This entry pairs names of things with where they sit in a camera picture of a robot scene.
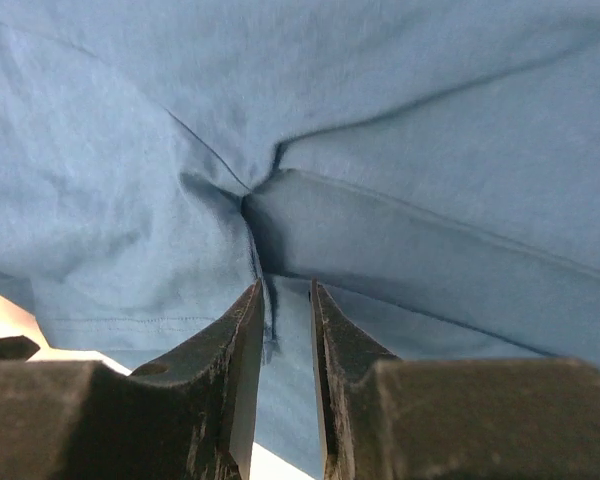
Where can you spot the teal blue t shirt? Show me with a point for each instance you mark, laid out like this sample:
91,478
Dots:
436,164

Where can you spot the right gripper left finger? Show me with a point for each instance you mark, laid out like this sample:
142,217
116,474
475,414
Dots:
188,414

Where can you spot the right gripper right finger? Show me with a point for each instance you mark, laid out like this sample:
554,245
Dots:
381,417

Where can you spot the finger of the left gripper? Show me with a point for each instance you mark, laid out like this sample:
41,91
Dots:
17,348

